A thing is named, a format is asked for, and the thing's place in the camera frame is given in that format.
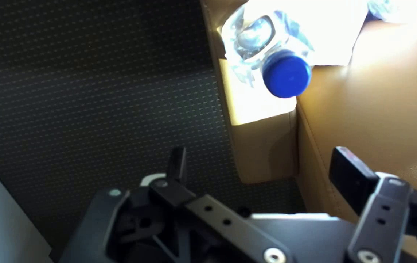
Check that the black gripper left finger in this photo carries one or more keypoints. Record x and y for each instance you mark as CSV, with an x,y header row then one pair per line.
x,y
208,231

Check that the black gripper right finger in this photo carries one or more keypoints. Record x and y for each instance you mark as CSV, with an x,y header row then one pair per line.
x,y
381,203

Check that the clear bottle blue cap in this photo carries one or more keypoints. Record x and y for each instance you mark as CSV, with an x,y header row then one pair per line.
x,y
275,44

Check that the tan leather sofa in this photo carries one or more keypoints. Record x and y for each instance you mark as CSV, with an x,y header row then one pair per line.
x,y
370,106

